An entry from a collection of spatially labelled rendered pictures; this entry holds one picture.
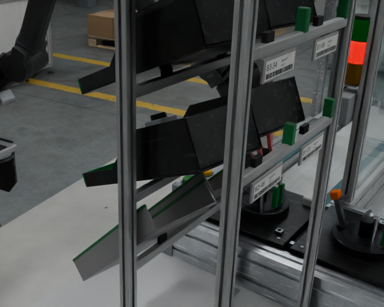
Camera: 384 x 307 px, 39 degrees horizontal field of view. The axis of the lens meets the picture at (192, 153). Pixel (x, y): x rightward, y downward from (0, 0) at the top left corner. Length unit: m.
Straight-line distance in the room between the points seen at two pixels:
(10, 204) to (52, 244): 2.02
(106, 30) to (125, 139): 6.38
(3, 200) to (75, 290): 2.26
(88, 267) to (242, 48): 0.54
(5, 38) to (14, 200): 2.45
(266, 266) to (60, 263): 0.47
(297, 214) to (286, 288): 0.21
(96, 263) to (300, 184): 0.78
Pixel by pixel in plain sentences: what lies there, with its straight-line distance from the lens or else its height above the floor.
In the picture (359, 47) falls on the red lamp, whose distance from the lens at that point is 1.29.
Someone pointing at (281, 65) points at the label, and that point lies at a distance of 0.68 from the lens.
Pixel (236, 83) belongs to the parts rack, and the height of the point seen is 1.43.
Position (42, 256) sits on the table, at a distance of 1.33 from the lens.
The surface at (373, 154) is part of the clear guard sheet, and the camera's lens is 1.55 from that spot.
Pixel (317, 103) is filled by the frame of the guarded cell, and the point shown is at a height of 0.98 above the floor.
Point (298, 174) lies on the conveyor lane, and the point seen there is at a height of 0.92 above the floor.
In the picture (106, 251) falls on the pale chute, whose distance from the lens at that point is 0.92.
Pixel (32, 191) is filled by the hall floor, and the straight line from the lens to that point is 3.50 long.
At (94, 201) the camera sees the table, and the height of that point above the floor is 0.86.
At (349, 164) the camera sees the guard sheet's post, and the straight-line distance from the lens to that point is 1.37.
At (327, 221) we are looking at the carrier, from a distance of 1.29.
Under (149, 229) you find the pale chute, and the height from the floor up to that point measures 1.18.
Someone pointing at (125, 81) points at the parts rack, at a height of 1.41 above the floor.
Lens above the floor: 1.60
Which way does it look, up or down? 24 degrees down
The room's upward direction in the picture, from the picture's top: 2 degrees clockwise
